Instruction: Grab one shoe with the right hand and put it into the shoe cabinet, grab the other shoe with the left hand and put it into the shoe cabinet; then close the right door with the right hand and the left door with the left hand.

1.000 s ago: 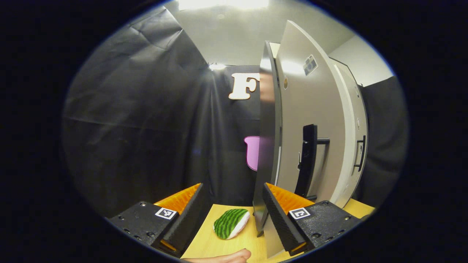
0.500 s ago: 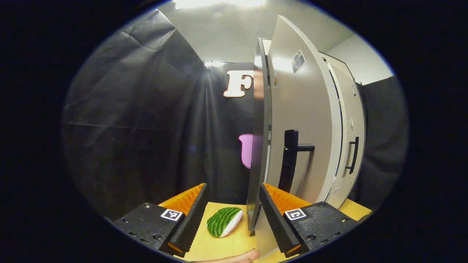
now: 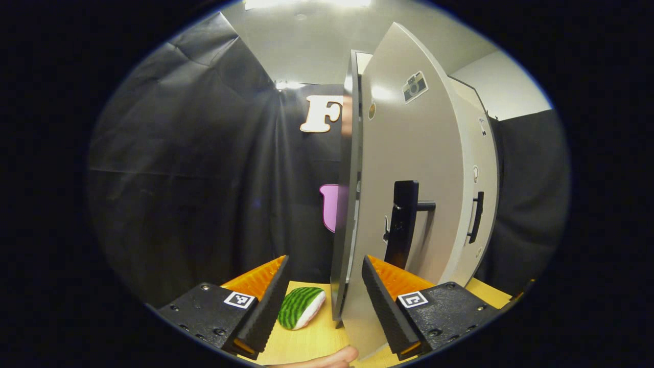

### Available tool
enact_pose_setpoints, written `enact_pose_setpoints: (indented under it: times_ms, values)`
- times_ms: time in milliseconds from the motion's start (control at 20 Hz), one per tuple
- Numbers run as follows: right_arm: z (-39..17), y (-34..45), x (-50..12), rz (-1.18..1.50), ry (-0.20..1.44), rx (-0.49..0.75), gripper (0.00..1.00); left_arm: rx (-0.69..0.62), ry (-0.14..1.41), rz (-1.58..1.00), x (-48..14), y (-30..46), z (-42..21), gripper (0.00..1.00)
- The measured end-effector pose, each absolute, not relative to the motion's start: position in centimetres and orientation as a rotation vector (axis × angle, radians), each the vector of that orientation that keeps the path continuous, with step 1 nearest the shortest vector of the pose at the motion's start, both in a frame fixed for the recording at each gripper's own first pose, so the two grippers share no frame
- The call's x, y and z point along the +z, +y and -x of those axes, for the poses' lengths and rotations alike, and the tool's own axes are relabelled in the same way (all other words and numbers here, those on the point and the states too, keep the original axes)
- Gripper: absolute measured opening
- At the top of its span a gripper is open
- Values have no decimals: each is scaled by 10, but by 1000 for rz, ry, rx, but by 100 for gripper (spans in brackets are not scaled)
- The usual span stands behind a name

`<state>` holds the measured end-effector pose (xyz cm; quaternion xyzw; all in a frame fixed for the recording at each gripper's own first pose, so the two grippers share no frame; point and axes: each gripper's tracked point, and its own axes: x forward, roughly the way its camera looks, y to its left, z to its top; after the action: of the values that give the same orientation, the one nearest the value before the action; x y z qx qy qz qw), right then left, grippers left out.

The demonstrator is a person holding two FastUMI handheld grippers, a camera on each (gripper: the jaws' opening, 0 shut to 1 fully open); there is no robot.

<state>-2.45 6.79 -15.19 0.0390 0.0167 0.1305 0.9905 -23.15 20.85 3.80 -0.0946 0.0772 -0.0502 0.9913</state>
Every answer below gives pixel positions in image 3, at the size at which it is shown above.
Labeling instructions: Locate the white shoe cabinet door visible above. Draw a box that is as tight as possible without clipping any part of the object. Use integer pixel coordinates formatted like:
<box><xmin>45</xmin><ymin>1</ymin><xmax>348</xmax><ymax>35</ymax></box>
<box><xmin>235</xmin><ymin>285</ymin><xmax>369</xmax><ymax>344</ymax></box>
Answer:
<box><xmin>341</xmin><ymin>22</ymin><xmax>468</xmax><ymax>361</ymax></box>
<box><xmin>439</xmin><ymin>77</ymin><xmax>500</xmax><ymax>287</ymax></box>

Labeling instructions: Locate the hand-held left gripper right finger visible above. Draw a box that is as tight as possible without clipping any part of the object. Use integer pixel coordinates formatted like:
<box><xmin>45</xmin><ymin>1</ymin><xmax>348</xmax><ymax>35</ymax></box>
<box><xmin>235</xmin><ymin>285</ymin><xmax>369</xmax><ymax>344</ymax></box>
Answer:
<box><xmin>362</xmin><ymin>255</ymin><xmax>504</xmax><ymax>361</ymax></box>

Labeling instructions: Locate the green striped watermelon toy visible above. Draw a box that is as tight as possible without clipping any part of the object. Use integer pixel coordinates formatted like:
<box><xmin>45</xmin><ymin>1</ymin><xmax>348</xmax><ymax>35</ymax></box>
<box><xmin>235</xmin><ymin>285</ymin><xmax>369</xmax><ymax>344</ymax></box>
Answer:
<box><xmin>277</xmin><ymin>287</ymin><xmax>326</xmax><ymax>330</ymax></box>

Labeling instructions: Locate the black backdrop cloth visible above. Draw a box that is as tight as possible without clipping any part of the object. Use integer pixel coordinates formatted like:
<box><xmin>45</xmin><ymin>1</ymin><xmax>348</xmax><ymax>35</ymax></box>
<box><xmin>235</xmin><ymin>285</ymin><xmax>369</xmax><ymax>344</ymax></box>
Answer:
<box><xmin>87</xmin><ymin>13</ymin><xmax>570</xmax><ymax>307</ymax></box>

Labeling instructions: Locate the ceiling light panel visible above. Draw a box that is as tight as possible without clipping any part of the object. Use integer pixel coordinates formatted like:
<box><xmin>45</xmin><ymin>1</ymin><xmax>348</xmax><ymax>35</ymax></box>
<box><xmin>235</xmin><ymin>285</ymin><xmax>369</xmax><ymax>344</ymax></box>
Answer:
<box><xmin>244</xmin><ymin>0</ymin><xmax>372</xmax><ymax>10</ymax></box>

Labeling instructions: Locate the black door handle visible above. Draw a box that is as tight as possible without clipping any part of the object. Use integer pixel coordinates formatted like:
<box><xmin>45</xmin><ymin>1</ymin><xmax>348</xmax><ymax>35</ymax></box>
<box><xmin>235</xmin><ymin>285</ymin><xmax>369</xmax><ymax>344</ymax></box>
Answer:
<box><xmin>467</xmin><ymin>192</ymin><xmax>485</xmax><ymax>244</ymax></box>
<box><xmin>383</xmin><ymin>180</ymin><xmax>436</xmax><ymax>270</ymax></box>

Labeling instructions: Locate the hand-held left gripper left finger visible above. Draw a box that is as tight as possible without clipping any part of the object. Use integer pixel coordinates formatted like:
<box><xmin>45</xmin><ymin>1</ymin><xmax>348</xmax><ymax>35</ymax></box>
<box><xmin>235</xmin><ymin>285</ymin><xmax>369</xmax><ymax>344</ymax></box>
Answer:
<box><xmin>156</xmin><ymin>255</ymin><xmax>291</xmax><ymax>359</ymax></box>

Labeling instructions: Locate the white shoe cabinet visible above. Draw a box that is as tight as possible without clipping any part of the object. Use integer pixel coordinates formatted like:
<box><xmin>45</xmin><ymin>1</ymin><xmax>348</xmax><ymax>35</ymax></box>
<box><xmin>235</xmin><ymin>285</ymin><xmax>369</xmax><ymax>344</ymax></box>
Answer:
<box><xmin>330</xmin><ymin>50</ymin><xmax>373</xmax><ymax>328</ymax></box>

